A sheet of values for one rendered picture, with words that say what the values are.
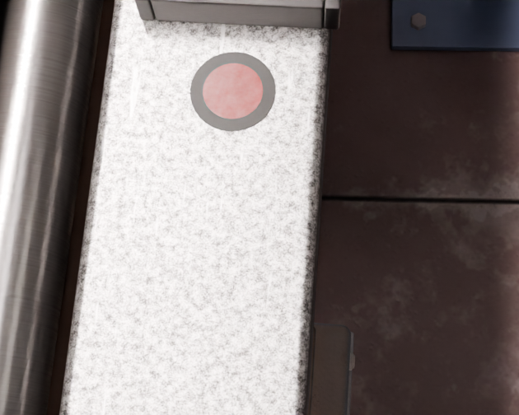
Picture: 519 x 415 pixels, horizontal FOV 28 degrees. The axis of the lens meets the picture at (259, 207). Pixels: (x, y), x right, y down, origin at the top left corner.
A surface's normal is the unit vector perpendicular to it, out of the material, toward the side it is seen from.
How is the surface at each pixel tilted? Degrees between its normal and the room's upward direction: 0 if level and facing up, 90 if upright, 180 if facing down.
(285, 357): 0
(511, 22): 0
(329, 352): 0
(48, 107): 31
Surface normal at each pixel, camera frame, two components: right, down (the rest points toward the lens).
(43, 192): 0.61, -0.18
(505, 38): -0.04, -0.30
